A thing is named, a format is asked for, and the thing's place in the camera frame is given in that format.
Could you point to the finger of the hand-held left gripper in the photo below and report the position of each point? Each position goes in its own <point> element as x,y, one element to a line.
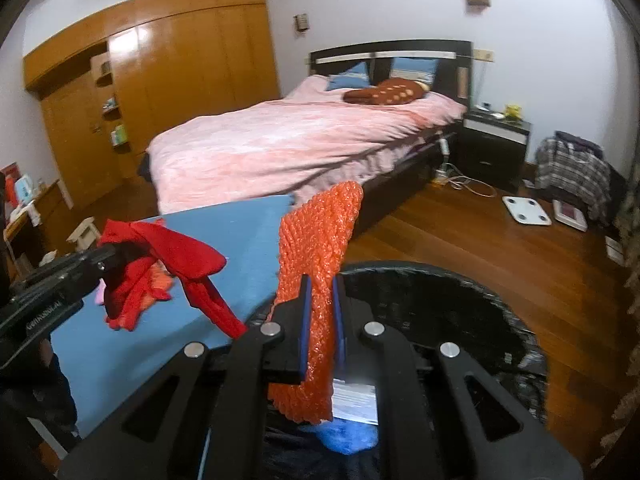
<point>60,290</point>
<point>75,265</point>

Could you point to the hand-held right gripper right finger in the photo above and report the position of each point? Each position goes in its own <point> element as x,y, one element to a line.
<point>340,325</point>

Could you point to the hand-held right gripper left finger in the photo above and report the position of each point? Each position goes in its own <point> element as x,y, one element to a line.
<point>306,330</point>

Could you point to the white cardboard box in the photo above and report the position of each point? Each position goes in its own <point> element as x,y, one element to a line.
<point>355,402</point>

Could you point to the red cloth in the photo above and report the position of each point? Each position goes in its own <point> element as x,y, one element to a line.
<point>170,250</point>

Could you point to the trash bin with black bag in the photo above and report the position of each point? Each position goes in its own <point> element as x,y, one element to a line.
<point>450,310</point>

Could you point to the blue plastic bag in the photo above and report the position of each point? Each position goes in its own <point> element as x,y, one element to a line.
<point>345,437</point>

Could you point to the white wooden stool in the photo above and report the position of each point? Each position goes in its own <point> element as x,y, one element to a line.
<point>82,227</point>

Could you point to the wooden desk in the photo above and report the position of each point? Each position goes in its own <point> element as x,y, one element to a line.
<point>47,210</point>

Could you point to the white cloth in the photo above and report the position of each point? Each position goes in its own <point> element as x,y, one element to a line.
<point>25,212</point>

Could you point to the red box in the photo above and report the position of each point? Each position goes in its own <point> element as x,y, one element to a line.
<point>9,182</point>

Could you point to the wooden door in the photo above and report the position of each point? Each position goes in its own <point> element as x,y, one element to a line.
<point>80,145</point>

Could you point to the green box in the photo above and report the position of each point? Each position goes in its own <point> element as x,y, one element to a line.
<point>118,135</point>

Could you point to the dark wooden bed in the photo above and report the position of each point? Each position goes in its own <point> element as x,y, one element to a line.
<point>400,180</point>

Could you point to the pink blanket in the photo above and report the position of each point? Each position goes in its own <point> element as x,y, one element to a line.
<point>260,145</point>

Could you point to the white bathroom scale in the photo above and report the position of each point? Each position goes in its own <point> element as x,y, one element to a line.
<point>526,210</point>

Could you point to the black and white nightstand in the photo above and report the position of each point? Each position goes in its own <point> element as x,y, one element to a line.
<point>492,160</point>

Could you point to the brown dotted pillow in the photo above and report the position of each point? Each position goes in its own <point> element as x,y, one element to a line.
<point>385,94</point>

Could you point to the wooden wardrobe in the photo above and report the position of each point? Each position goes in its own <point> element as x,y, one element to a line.
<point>200,60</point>

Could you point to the blue pillow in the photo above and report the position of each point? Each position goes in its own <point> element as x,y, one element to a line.
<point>350,77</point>
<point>415,67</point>

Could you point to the white scale with dark centre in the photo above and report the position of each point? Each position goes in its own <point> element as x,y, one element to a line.
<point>570,215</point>

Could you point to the yellow plush toy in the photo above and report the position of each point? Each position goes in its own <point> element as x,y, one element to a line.
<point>512,112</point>

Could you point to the plaid cloth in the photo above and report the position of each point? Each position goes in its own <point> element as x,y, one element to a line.
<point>575,180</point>

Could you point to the white box on floor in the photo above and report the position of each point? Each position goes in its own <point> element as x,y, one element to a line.
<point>615,250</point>

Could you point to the patterned curtain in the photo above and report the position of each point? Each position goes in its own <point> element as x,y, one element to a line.
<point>627,310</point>

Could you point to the dark bag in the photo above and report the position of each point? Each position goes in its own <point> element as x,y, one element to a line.
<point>577,141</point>

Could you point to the small wooden wall lamp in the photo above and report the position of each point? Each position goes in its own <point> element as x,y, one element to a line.
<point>301,22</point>

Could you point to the wall socket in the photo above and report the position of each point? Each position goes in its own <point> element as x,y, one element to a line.
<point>483,54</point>

